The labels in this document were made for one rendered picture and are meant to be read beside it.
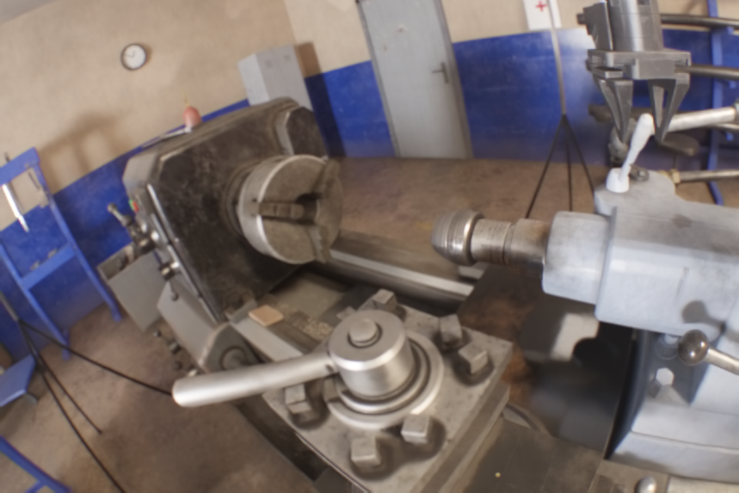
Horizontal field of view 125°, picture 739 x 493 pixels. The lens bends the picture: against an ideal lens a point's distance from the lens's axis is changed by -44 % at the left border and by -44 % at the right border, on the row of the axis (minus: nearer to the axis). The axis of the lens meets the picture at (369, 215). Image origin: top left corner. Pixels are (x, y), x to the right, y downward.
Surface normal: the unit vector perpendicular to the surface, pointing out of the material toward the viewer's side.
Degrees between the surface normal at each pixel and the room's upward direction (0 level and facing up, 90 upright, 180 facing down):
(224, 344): 90
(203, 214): 90
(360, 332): 0
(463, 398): 0
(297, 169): 90
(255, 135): 90
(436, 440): 0
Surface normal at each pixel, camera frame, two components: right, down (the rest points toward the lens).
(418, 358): -0.26, -0.86
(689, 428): -0.66, 0.02
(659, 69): -0.27, 0.50
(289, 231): 0.74, 0.11
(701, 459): -0.62, 0.49
